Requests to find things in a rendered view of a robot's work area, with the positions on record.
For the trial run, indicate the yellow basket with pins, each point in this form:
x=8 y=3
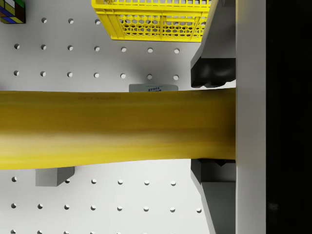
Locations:
x=156 y=22

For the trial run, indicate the banana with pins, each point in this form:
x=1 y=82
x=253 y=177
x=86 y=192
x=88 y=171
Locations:
x=117 y=126

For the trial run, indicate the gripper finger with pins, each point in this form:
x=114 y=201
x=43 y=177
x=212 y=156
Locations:
x=217 y=195
x=214 y=61

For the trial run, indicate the flat-sided can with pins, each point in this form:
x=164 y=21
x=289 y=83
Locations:
x=153 y=88

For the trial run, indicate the puzzle cube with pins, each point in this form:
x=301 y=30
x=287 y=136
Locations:
x=12 y=11

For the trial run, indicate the grey cube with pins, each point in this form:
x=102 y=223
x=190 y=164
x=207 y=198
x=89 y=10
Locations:
x=52 y=176

